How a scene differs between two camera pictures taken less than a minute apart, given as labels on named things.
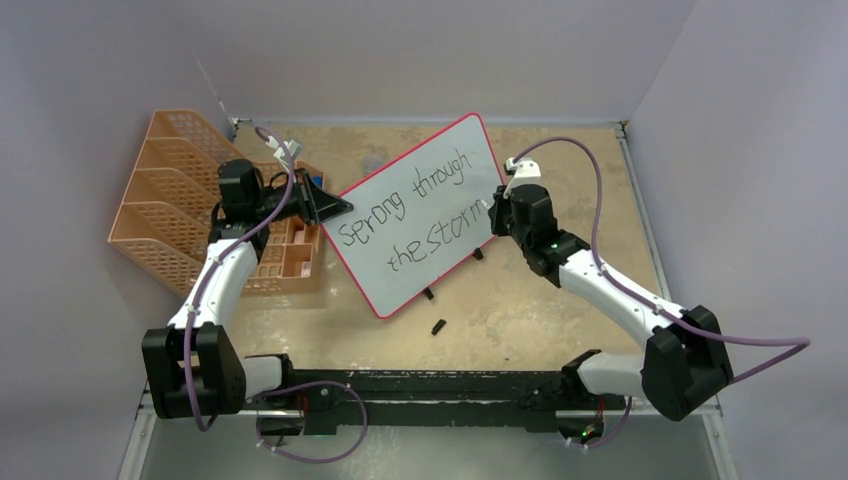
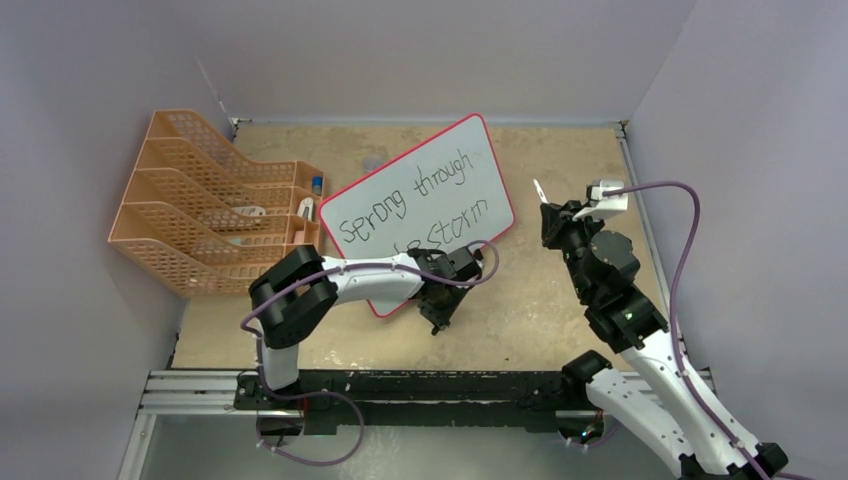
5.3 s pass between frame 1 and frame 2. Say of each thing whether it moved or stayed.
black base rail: stayed
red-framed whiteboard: stayed
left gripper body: moved
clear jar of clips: stayed
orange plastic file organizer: stayed
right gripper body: moved
